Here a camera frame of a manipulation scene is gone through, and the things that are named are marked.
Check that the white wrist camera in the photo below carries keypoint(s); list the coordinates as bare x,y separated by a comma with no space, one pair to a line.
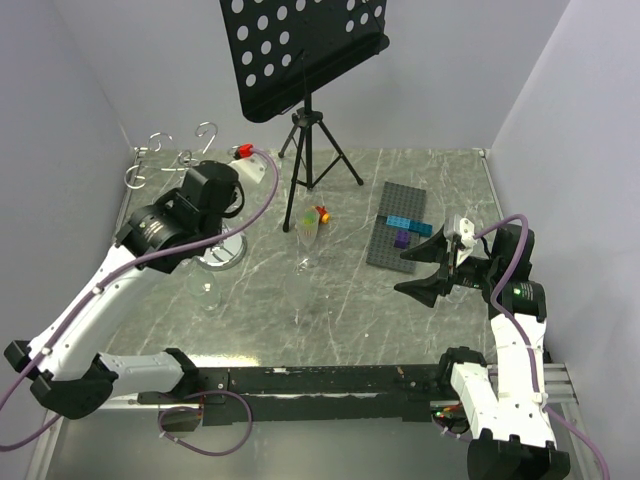
459,233
249,168

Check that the colourful lego toy car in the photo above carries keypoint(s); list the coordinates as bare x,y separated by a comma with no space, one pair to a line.
323,214

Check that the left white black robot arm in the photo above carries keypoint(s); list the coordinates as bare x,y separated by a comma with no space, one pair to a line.
69,373

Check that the black perforated music stand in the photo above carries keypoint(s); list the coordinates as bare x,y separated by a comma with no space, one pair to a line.
284,51

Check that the blue lego brick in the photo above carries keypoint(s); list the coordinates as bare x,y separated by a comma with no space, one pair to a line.
398,222

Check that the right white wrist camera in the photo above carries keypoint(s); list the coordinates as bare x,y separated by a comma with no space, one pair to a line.
459,233

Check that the grey lego baseplate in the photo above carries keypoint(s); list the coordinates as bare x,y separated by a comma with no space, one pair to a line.
400,200

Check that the clear flute front centre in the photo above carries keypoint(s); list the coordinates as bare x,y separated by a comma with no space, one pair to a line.
297,288

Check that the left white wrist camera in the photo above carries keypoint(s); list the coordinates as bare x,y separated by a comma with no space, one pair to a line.
249,168

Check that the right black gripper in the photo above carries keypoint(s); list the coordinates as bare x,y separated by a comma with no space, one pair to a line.
427,289

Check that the clear wine glass right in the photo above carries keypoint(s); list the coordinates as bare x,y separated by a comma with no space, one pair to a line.
459,295

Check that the purple lego brick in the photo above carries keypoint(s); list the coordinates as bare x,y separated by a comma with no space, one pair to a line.
402,239

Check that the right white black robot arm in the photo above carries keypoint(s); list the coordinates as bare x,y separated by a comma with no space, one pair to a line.
500,411

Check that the chrome wine glass rack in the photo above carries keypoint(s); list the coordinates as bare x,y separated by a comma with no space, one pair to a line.
227,253

